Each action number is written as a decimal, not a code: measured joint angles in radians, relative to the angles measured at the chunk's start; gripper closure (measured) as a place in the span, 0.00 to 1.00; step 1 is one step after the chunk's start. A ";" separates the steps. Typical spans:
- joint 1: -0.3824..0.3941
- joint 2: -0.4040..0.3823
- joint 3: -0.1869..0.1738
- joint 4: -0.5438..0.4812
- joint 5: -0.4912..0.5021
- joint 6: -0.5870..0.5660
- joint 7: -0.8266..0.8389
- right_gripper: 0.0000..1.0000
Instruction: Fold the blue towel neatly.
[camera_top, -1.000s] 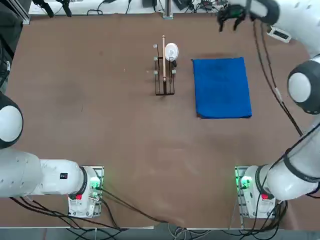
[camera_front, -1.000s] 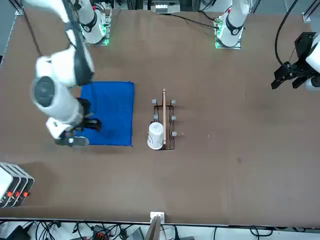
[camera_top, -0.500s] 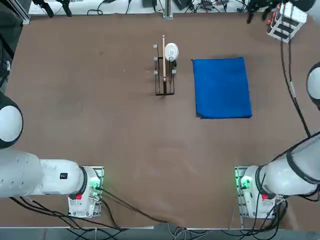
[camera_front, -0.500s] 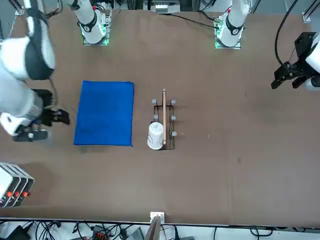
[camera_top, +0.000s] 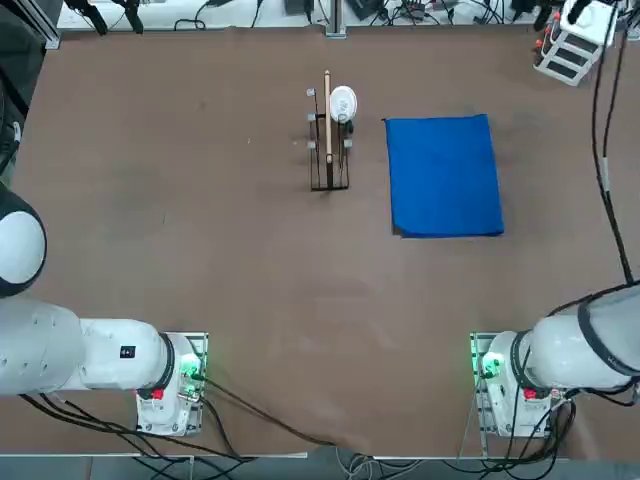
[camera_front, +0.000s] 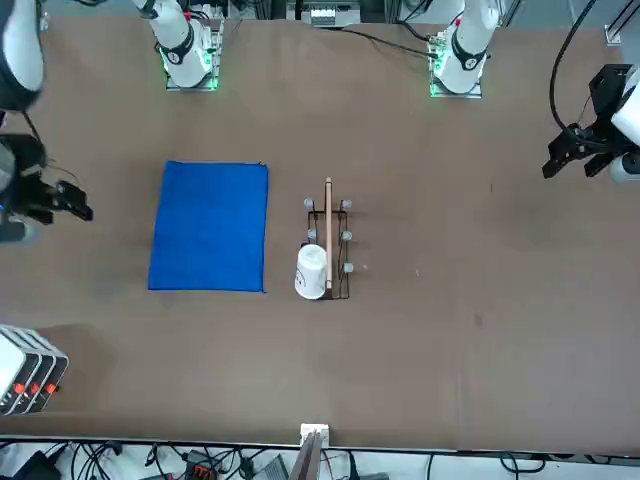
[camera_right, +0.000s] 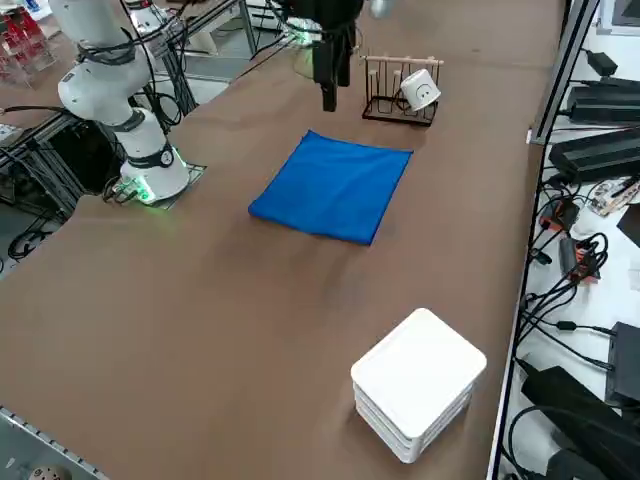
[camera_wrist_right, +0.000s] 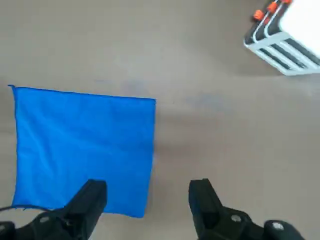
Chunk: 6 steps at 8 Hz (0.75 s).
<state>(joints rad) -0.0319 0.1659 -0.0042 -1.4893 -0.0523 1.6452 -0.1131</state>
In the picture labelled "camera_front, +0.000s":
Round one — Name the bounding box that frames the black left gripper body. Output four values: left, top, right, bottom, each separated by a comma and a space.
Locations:
582, 63, 632, 154

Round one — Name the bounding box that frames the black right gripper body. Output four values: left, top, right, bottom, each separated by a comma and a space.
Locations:
0, 134, 61, 217

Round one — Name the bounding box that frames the blue towel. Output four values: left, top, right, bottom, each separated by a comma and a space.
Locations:
147, 159, 270, 295

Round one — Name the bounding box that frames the black power adapter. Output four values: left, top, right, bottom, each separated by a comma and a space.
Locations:
9, 449, 61, 480

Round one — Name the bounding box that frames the white cup with face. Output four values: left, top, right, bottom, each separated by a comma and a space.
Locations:
292, 243, 330, 301

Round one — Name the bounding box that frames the white socket strip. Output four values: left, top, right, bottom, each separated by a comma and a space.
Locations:
303, 0, 362, 27

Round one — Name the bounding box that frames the orange and black adapter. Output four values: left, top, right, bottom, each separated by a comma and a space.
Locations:
184, 449, 221, 479

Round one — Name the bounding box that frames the aluminium frame bracket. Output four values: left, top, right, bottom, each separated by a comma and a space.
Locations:
603, 0, 632, 47

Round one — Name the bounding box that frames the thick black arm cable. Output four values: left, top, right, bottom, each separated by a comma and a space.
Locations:
549, 0, 599, 132

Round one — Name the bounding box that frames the thin black table cable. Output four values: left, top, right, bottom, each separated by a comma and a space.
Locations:
339, 27, 437, 57

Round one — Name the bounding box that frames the black wire cup rack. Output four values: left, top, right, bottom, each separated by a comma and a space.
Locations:
303, 175, 357, 303

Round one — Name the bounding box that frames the white stand foot bracket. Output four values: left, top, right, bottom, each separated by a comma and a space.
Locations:
299, 423, 331, 447

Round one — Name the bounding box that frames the aluminium camera stand post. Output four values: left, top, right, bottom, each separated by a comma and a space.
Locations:
288, 430, 325, 480

